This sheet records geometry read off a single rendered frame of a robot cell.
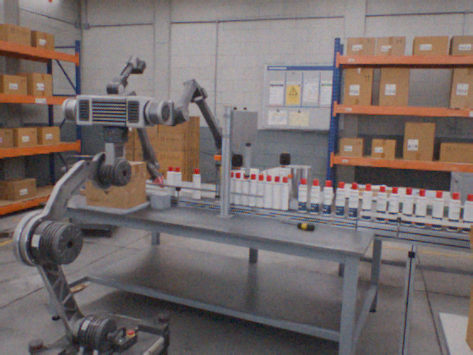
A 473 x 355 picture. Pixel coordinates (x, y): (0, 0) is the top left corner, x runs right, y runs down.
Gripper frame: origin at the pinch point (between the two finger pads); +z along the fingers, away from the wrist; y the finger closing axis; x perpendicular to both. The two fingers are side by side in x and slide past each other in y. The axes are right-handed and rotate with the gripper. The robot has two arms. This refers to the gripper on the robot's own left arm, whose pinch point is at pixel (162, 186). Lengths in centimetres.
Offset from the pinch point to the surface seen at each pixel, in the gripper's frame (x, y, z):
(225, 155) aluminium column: -60, -17, 15
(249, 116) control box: -84, -10, 4
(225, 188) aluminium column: -48, -17, 31
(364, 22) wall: -175, 426, -109
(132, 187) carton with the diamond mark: -1.9, -32.9, -3.6
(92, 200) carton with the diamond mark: 23.0, -41.6, -11.2
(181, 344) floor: 33, -28, 94
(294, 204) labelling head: -72, 2, 62
